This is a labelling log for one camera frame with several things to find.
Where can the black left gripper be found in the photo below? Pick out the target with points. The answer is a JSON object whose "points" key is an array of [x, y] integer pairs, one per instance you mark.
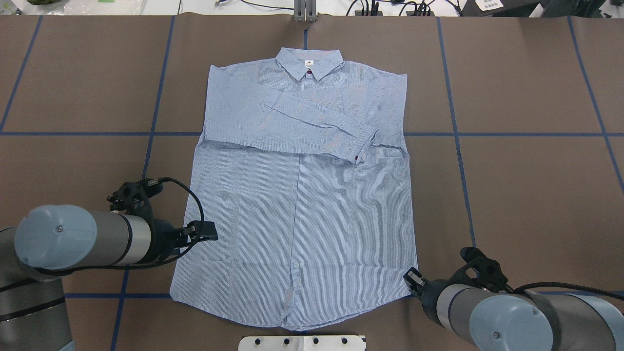
{"points": [[165, 240]]}

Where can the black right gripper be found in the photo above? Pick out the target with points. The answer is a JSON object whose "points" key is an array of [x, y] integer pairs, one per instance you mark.
{"points": [[429, 294]]}

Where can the blue striped button shirt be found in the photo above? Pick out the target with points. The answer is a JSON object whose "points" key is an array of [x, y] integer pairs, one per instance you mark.
{"points": [[303, 167]]}

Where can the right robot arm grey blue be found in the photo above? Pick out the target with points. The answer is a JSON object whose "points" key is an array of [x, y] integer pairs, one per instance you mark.
{"points": [[527, 321]]}

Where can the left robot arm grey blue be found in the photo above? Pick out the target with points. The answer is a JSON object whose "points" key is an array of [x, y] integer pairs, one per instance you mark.
{"points": [[55, 241]]}

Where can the green cloth bag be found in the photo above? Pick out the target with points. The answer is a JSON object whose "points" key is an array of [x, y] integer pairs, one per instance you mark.
{"points": [[42, 2]]}

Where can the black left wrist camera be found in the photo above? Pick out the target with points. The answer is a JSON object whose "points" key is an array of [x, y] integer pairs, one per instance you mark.
{"points": [[133, 198]]}

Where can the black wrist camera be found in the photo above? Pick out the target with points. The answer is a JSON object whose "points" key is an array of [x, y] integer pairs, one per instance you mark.
{"points": [[480, 272], [133, 198]]}

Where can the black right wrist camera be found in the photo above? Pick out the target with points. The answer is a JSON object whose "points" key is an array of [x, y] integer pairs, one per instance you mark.
{"points": [[480, 272]]}

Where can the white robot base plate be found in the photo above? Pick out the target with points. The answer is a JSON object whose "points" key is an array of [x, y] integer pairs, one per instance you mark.
{"points": [[304, 343]]}

